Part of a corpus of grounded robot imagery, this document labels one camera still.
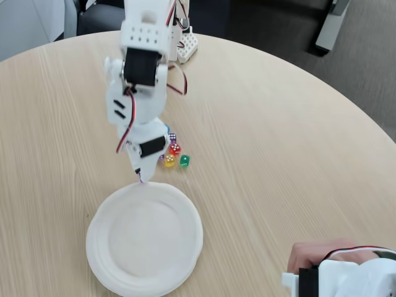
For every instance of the yellow translucent die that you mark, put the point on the yellow translucent die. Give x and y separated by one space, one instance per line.
169 161

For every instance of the grey office chair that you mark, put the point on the grey office chair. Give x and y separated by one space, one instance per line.
99 21

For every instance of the white leader arm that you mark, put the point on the white leader arm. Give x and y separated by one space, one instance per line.
355 278

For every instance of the red translucent die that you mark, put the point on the red translucent die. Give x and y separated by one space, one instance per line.
175 149

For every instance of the green translucent die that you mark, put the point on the green translucent die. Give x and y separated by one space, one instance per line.
185 161

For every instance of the white cabinet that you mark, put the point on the white cabinet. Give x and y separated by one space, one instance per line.
24 24

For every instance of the person's hand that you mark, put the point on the person's hand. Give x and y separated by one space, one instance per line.
309 253

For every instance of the white desk leg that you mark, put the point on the white desk leg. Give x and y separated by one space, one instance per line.
328 31

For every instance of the white paper plate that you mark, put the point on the white paper plate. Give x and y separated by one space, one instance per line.
148 241

